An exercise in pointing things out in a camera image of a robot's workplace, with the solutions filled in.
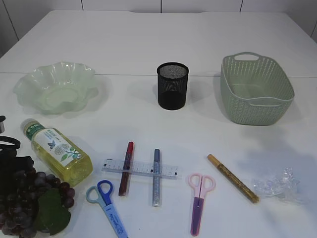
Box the pink purple scissors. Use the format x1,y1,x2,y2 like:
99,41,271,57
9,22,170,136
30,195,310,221
188,173,216,237

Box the jasmine tea bottle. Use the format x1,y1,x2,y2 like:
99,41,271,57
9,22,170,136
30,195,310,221
21,119,93,187

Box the clear plastic sheet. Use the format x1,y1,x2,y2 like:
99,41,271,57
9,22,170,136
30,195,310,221
252,168,308,204

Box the purple grape bunch with leaf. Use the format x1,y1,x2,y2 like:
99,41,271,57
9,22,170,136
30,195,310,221
0,170,75,238

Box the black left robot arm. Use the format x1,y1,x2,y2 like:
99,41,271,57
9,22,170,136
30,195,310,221
0,135,34,206

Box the black mesh pen holder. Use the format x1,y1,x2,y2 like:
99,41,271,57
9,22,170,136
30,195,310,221
157,62,189,111

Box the clear plastic ruler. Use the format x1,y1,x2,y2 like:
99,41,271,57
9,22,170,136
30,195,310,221
102,159,182,179

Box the silver glitter pen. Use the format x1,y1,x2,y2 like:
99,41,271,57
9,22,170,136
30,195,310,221
152,149,161,207

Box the red glitter pen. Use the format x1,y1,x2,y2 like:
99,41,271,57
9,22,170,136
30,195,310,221
118,141,134,196

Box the green plastic woven basket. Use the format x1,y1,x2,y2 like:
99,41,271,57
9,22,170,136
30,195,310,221
220,52,295,126

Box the green wavy glass plate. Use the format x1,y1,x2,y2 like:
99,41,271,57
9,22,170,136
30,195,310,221
13,61,99,115

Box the gold glitter pen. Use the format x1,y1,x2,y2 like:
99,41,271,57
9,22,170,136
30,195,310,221
207,154,260,204

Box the blue scissors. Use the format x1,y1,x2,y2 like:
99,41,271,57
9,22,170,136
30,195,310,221
86,179,128,238

